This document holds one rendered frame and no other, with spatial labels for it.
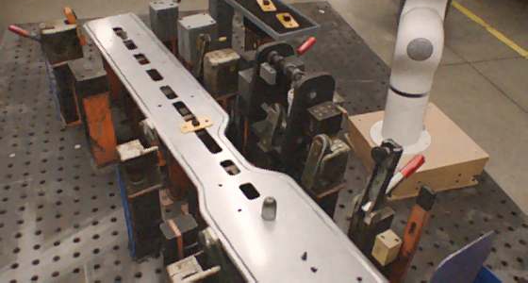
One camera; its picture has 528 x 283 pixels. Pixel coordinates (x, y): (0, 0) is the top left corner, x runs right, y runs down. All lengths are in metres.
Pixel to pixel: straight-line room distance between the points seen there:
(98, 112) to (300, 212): 0.71
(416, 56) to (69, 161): 1.09
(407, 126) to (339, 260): 0.66
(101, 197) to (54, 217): 0.14
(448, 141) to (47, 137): 1.31
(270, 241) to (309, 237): 0.08
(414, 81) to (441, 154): 0.27
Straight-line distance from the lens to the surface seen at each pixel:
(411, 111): 1.48
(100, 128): 1.50
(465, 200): 1.62
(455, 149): 1.61
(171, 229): 0.99
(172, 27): 1.73
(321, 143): 1.04
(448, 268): 0.58
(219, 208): 1.01
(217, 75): 1.34
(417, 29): 1.32
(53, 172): 1.62
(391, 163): 0.88
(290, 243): 0.96
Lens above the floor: 1.74
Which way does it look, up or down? 39 degrees down
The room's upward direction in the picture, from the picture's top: 4 degrees clockwise
